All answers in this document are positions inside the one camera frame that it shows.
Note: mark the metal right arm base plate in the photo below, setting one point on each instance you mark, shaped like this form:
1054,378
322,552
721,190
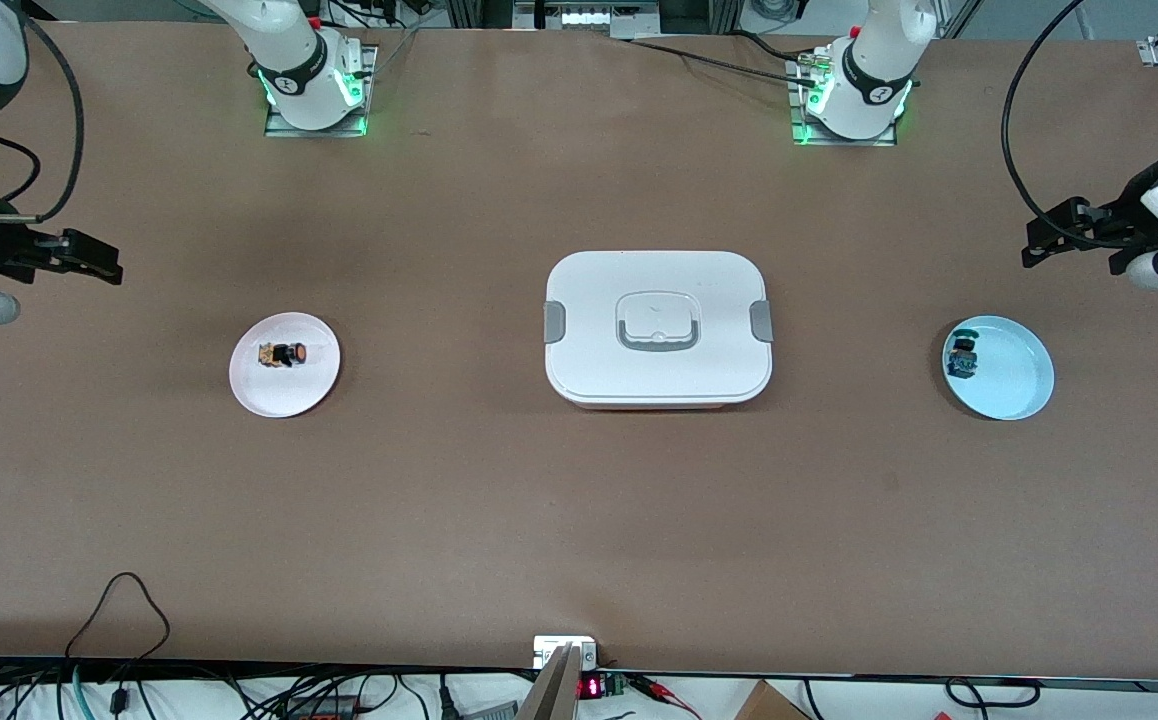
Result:
284,130

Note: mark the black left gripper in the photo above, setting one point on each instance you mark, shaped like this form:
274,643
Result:
1122,226

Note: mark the red test leads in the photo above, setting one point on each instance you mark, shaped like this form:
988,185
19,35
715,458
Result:
664,692

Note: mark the small white box device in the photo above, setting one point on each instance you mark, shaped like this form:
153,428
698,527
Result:
549,650

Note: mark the red LED display module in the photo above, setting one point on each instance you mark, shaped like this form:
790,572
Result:
589,687

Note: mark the brown cardboard box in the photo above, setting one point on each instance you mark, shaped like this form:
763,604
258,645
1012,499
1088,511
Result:
769,705

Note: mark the white lunch box grey clips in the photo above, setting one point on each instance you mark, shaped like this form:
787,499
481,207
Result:
659,370

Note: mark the pale pink round plate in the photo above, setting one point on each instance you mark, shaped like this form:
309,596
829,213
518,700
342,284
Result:
284,395

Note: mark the background equipment rack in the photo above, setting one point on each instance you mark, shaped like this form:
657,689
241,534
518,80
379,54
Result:
589,15

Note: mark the orange push-button switch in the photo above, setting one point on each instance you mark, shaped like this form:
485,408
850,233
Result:
284,355

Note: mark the blue black small part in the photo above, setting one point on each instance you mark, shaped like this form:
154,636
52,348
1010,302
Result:
963,358

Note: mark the grey upright bar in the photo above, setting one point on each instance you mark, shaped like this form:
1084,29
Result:
554,695

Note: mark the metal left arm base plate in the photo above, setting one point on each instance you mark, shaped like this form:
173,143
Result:
839,142

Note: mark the light blue round plate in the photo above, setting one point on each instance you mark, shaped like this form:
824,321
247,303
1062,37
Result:
1014,380

